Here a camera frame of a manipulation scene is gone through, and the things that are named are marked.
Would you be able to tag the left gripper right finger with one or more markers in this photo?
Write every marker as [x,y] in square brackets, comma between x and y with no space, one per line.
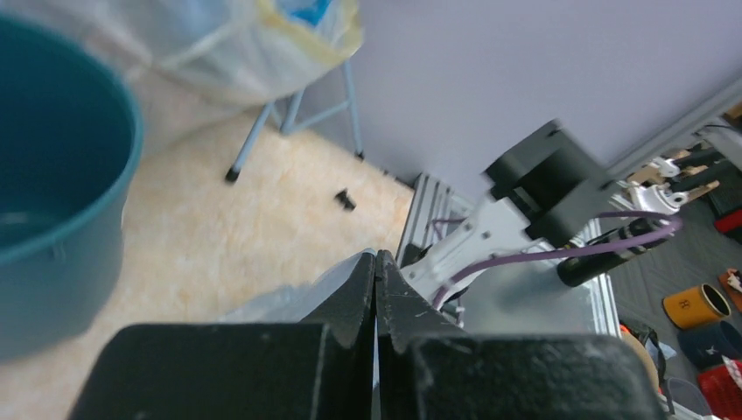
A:
[432,369]

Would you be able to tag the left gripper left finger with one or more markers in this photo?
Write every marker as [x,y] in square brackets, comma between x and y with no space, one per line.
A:
[315,362]

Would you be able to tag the light blue trash bag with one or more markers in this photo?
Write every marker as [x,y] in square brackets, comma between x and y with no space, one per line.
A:
[288,303]

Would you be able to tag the teal plastic trash bin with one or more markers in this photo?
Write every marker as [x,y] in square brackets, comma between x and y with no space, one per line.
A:
[71,140]

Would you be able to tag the large translucent sack of bags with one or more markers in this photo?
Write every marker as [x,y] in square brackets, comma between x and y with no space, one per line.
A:
[243,52]

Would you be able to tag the small black floor piece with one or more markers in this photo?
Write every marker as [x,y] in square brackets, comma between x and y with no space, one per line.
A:
[344,199]

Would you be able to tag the orange cylindrical container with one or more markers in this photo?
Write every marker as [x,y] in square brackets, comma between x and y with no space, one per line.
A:
[696,306]

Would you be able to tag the red plastic basket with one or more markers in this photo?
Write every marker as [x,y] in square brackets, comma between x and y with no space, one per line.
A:
[721,387]

